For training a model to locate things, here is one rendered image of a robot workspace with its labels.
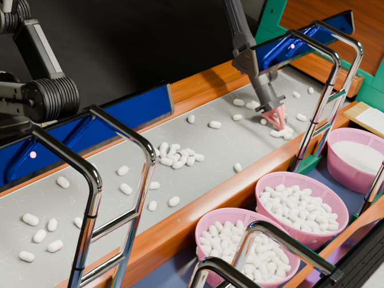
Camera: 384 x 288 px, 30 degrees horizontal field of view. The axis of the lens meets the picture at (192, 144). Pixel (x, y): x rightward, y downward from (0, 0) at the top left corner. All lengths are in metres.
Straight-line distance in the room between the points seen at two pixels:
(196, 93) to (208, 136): 0.21
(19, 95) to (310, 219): 0.92
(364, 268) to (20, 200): 0.84
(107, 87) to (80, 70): 0.19
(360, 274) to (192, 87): 1.20
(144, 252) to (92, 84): 2.21
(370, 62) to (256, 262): 1.08
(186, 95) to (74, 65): 1.69
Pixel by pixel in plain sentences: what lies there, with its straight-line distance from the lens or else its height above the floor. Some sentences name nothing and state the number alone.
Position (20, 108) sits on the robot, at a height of 0.67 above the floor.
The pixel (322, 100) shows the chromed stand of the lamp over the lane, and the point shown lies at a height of 0.98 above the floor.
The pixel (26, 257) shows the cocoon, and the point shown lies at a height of 0.75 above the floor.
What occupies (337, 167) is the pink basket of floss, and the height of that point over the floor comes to 0.73.
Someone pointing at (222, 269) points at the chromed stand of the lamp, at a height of 1.12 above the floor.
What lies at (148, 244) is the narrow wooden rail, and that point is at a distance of 1.68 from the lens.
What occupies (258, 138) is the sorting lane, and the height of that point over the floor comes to 0.74.
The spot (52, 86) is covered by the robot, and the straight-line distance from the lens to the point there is 2.12.
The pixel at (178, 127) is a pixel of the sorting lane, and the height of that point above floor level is 0.74.
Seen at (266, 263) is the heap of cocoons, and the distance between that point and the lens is 1.81.
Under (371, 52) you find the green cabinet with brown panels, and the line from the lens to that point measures 2.61.
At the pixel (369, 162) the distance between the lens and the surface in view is 2.38.
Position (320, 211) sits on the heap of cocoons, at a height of 0.74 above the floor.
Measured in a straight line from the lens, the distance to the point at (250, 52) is 1.89.
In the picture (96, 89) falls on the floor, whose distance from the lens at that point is 3.74.
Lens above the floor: 1.86
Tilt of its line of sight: 32 degrees down
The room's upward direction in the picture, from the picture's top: 18 degrees clockwise
